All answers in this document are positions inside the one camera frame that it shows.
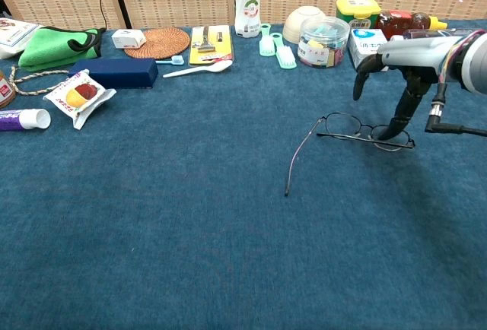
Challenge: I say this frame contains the yellow green lidded box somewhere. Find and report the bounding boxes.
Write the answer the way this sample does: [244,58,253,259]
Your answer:
[335,0,382,30]

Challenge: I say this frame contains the beige upturned bowl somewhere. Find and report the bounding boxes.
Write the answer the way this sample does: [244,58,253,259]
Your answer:
[282,5,327,45]

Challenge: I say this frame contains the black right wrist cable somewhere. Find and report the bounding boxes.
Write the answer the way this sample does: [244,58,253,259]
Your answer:
[425,82,487,137]

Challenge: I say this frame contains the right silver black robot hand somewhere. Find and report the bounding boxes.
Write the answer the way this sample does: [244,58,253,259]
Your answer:
[352,32,477,141]

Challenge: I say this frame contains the light blue toothbrush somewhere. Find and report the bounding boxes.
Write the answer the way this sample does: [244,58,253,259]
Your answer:
[154,55,186,67]

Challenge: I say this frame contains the thin black wire eyeglasses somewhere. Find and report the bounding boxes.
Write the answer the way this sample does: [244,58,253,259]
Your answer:
[284,112,416,197]

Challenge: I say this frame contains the white snack packet fruit print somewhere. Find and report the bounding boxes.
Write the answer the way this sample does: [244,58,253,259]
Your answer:
[43,69,117,131]

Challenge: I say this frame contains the clear jar of binder clips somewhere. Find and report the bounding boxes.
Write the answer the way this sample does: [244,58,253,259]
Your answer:
[296,15,351,69]

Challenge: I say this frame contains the red labelled jar brown content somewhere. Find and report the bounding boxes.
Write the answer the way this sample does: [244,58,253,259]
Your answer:
[0,70,17,109]

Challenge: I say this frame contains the round woven rattan coaster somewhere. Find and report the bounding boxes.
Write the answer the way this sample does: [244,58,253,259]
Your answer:
[123,27,191,60]

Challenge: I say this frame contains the white drink bottle yellow cap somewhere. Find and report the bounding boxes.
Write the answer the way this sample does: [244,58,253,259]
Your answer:
[232,0,263,39]

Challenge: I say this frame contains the small white cardboard box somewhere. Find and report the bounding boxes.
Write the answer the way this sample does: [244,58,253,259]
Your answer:
[111,29,147,50]

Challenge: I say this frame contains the purple white toothpaste tube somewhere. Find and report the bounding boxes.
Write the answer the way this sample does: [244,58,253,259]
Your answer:
[0,108,52,132]

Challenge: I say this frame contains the dark blue rectangular box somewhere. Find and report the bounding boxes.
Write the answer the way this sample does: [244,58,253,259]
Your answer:
[68,58,159,90]

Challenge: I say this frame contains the green cloth black trim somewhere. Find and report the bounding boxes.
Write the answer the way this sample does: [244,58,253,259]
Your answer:
[18,25,107,73]

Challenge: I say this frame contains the long mint green brush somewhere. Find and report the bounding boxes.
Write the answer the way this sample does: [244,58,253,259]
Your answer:
[270,32,298,70]

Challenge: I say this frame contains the white plastic spoon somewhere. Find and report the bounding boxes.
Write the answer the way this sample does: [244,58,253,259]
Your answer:
[162,59,234,79]

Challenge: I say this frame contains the amber honey squeeze bottle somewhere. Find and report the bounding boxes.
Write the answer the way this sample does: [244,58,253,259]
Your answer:
[375,9,449,40]

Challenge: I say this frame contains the razor in yellow blister pack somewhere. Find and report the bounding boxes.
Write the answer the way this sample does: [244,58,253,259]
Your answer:
[189,24,235,66]

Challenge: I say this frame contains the white blue carton box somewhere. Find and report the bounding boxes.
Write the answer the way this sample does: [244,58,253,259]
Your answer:
[347,28,391,71]

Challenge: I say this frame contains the clear plastic water bottle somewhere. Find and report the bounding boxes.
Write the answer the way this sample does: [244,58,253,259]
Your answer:
[391,27,476,42]

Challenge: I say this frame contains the blue felt table cover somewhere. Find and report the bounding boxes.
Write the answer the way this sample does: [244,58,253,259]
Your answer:
[0,17,487,330]

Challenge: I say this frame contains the short mint green brush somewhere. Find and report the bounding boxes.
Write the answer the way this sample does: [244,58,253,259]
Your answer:
[259,23,276,58]

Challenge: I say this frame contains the white printed powder bag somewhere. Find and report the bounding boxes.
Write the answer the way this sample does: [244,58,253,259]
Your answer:
[0,17,41,61]

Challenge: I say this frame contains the thin braided cord loop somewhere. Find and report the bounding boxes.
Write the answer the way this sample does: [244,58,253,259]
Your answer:
[9,65,72,97]

